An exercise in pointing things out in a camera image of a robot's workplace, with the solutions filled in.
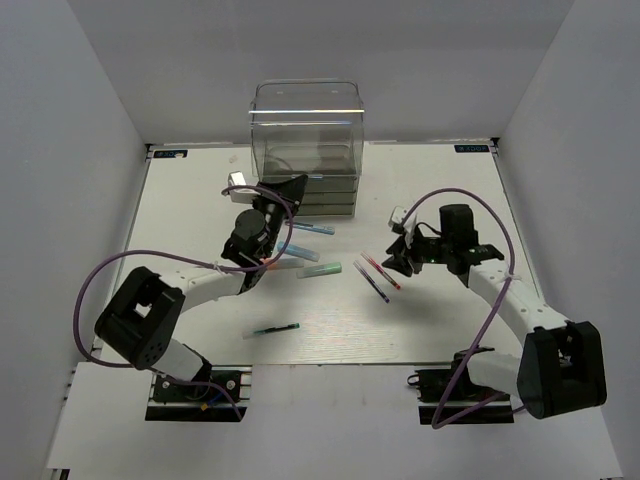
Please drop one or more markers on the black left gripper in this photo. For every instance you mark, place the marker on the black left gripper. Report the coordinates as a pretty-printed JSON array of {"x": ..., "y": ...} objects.
[{"x": 294, "y": 188}]

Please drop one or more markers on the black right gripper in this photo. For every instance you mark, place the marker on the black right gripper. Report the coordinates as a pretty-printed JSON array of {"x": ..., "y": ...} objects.
[{"x": 399, "y": 261}]

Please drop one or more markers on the blue cap highlighter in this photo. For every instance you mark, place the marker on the blue cap highlighter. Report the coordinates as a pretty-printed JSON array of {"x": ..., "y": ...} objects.
[{"x": 298, "y": 252}]

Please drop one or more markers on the clear acrylic drawer organizer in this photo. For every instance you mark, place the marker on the clear acrylic drawer organizer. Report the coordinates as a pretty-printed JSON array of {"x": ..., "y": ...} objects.
[{"x": 313, "y": 127}]

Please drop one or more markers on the orange cap highlighter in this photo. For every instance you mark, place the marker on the orange cap highlighter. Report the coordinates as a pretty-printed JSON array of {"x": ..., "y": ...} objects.
[{"x": 284, "y": 263}]

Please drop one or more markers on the green cap highlighter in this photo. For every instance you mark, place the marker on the green cap highlighter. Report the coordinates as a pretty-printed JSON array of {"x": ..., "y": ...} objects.
[{"x": 319, "y": 270}]

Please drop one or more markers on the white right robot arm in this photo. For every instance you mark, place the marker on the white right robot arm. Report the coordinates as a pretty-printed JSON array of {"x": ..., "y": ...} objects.
[{"x": 561, "y": 367}]

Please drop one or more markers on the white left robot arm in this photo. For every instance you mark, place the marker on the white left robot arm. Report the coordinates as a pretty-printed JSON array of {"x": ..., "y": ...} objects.
[{"x": 140, "y": 319}]

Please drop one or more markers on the red ink pen refill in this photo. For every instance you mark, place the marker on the red ink pen refill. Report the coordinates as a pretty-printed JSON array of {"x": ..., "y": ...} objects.
[{"x": 378, "y": 267}]

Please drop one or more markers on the purple ink pen refill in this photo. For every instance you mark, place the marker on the purple ink pen refill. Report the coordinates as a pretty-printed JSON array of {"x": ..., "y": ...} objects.
[{"x": 371, "y": 281}]

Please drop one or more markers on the green ink pen refill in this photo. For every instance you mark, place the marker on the green ink pen refill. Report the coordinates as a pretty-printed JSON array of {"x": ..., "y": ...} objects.
[{"x": 270, "y": 330}]

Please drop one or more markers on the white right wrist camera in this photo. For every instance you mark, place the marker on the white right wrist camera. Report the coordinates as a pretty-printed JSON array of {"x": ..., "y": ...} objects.
[{"x": 403, "y": 223}]

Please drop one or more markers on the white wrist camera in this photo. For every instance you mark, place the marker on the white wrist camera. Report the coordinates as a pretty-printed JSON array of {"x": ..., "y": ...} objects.
[
  {"x": 239, "y": 190},
  {"x": 403, "y": 223}
]

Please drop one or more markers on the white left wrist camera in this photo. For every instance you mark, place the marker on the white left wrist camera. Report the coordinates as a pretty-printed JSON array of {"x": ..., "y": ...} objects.
[{"x": 239, "y": 190}]

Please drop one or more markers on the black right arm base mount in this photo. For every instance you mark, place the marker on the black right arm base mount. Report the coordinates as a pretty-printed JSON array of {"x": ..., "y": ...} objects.
[{"x": 430, "y": 383}]

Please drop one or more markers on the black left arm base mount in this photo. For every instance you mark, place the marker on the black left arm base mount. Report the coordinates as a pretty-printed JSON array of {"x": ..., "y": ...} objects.
[{"x": 223, "y": 399}]

